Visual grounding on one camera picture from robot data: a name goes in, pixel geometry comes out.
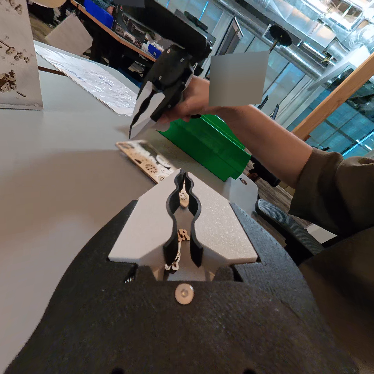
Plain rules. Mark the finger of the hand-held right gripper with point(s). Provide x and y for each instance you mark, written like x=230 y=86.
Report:
x=149 y=112
x=143 y=93

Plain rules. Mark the green plastic bin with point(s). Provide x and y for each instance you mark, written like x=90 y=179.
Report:
x=210 y=146

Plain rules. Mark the person's right forearm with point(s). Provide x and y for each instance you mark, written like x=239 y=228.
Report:
x=263 y=137

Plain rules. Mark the wooden beam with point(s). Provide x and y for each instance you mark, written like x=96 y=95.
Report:
x=336 y=93

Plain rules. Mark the grey desk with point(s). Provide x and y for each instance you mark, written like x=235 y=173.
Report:
x=58 y=175

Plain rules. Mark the black round stand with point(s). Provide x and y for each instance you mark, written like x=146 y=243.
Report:
x=280 y=35

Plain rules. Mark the white paper sheet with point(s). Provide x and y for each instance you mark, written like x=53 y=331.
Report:
x=87 y=79

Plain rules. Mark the person's right hand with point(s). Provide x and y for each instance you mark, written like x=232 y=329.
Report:
x=190 y=102

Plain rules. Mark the blue storage bin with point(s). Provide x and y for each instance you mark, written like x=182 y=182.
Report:
x=99 y=13
x=154 y=50

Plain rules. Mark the grey mesh office chair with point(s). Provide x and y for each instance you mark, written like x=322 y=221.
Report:
x=286 y=225

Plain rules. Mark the model instruction sheet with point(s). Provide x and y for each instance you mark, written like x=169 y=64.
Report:
x=17 y=73

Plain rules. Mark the silver duct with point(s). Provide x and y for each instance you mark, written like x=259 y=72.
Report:
x=292 y=57

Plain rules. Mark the wooden gear parts sheet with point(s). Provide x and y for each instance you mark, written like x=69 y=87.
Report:
x=146 y=160

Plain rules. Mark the person's shirt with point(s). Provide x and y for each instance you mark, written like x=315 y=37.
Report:
x=336 y=190

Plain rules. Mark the cardboard panel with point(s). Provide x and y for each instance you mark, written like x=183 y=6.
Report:
x=68 y=35

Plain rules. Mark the black framed screen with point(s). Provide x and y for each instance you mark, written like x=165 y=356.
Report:
x=232 y=35

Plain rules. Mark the small wooden piece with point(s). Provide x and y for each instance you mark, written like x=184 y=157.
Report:
x=183 y=198

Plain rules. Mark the long wooden table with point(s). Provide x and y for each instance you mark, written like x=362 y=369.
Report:
x=125 y=43

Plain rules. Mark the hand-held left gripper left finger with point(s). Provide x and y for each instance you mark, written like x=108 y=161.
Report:
x=143 y=230

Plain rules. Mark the model kit box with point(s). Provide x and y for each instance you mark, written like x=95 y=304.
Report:
x=130 y=30

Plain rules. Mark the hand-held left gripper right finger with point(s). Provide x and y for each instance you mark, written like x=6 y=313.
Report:
x=225 y=230

